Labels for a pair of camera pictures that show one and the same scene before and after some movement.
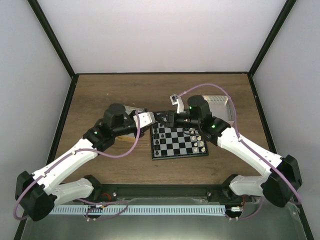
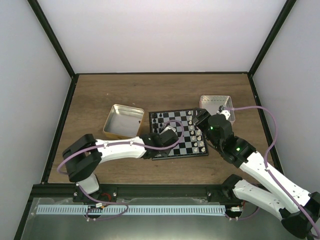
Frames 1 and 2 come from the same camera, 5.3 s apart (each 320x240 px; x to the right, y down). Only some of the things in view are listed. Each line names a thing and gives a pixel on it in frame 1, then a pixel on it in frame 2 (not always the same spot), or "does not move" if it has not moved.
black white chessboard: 168,142 does not move
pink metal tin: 221,108 does not move
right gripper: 170,123 → 203,117
